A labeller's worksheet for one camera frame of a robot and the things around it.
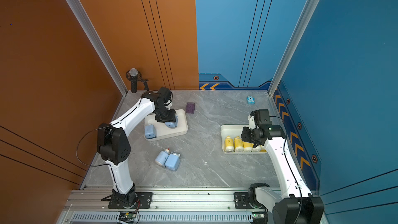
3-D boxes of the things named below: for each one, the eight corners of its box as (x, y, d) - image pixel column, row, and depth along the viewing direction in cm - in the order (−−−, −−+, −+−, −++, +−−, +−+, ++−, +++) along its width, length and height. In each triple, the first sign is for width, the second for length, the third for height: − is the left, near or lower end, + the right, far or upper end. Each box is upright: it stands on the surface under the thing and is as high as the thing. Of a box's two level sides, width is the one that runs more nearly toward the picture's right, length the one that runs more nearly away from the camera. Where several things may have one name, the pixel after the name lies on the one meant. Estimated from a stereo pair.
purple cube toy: (186, 113, 109) (185, 109, 105) (186, 107, 112) (186, 102, 109) (194, 113, 109) (194, 109, 105) (194, 107, 112) (194, 102, 108)
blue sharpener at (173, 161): (167, 171, 84) (164, 166, 79) (169, 157, 89) (166, 151, 84) (179, 171, 84) (177, 166, 79) (180, 157, 89) (178, 151, 84)
